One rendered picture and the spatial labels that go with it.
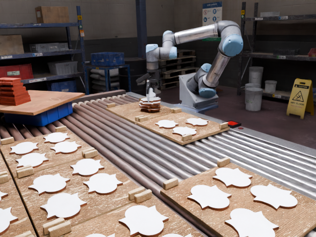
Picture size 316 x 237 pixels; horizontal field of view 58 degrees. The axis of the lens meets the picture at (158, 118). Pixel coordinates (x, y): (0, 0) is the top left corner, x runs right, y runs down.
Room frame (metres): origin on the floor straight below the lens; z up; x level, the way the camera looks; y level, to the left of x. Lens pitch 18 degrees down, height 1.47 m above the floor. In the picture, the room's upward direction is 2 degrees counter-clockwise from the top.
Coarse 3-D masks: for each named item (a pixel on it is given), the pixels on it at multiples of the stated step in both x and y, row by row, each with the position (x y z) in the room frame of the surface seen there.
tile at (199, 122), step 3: (189, 120) 1.58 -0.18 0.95; (192, 120) 1.58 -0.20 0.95; (195, 120) 1.57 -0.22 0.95; (198, 120) 1.57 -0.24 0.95; (201, 120) 1.57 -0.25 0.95; (204, 120) 1.57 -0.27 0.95; (207, 120) 1.57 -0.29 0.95; (186, 123) 1.55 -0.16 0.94; (189, 123) 1.54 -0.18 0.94; (192, 123) 1.52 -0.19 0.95; (195, 123) 1.52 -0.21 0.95; (198, 123) 1.52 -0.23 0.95; (201, 123) 1.52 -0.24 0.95; (204, 123) 1.52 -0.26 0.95
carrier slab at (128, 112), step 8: (128, 104) 2.03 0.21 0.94; (136, 104) 2.02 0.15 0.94; (112, 112) 1.86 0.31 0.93; (120, 112) 1.83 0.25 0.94; (128, 112) 1.82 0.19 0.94; (136, 112) 1.81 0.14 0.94; (144, 112) 1.81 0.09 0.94; (152, 112) 1.80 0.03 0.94; (160, 112) 1.80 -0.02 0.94; (168, 112) 1.79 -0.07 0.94; (128, 120) 1.68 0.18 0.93
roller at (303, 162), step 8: (120, 96) 2.37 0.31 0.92; (224, 136) 1.41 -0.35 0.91; (232, 136) 1.38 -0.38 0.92; (248, 144) 1.29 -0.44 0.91; (256, 144) 1.26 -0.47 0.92; (272, 152) 1.18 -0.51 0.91; (280, 152) 1.16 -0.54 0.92; (296, 160) 1.09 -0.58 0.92; (304, 160) 1.08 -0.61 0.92; (312, 168) 1.03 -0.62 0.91
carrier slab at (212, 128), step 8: (184, 112) 1.78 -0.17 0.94; (152, 120) 1.63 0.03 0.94; (176, 120) 1.62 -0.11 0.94; (184, 120) 1.61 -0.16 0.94; (208, 120) 1.60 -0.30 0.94; (152, 128) 1.49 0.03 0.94; (160, 128) 1.49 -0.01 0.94; (192, 128) 1.47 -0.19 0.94; (200, 128) 1.47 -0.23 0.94; (208, 128) 1.46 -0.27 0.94; (216, 128) 1.46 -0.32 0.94; (224, 128) 1.46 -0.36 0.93; (168, 136) 1.36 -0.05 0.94; (176, 136) 1.36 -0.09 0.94; (192, 136) 1.35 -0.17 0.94; (200, 136) 1.35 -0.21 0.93
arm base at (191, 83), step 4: (192, 76) 2.18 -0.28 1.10; (188, 80) 2.18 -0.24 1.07; (192, 80) 2.13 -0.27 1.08; (196, 80) 2.10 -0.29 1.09; (188, 84) 2.15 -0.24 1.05; (192, 84) 2.12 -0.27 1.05; (196, 84) 2.11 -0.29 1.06; (188, 88) 2.14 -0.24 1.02; (192, 88) 2.12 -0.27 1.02; (196, 88) 2.12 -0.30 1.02; (192, 92) 2.13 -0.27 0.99; (196, 92) 2.12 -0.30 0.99
